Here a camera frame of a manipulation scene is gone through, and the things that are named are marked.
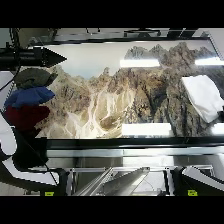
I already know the white garment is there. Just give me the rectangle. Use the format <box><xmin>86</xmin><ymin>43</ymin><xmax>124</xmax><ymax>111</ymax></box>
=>
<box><xmin>181</xmin><ymin>74</ymin><xmax>224</xmax><ymax>125</ymax></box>

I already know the olive grey garment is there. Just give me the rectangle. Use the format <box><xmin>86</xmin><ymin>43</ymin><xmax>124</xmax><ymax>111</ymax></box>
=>
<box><xmin>13</xmin><ymin>67</ymin><xmax>59</xmax><ymax>91</ymax></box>

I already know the black cable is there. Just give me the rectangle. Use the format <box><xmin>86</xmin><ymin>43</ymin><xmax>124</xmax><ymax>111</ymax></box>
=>
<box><xmin>18</xmin><ymin>131</ymin><xmax>60</xmax><ymax>187</ymax></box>

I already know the red garment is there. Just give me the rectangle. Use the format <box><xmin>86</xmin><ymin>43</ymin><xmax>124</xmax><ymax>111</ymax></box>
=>
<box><xmin>3</xmin><ymin>104</ymin><xmax>52</xmax><ymax>132</ymax></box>

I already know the blue garment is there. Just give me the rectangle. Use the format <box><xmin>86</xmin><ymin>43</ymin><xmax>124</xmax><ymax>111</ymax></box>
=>
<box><xmin>3</xmin><ymin>86</ymin><xmax>56</xmax><ymax>110</ymax></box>

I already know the silver frame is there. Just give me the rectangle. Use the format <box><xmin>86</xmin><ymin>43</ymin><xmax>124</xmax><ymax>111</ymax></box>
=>
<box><xmin>26</xmin><ymin>139</ymin><xmax>224</xmax><ymax>197</ymax></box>

